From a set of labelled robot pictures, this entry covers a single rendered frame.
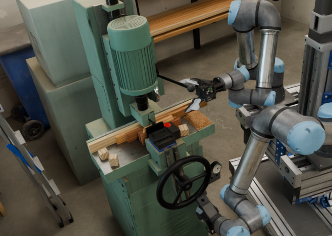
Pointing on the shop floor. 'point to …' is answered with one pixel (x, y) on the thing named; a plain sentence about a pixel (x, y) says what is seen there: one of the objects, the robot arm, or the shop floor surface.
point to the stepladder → (33, 169)
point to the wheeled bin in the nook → (22, 80)
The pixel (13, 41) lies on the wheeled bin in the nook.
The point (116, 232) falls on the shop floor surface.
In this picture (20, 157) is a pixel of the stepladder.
